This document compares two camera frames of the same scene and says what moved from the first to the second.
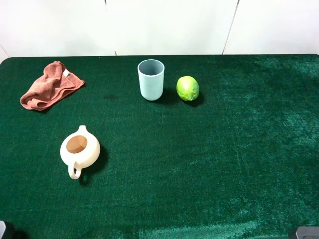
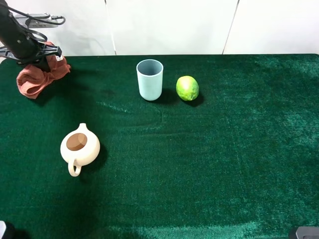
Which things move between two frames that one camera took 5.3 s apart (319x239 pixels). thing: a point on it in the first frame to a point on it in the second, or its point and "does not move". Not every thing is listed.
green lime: x=187 y=88 does not move
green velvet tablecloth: x=240 y=161 does not move
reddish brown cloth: x=57 y=81 to x=32 y=80
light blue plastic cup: x=151 y=75 does not move
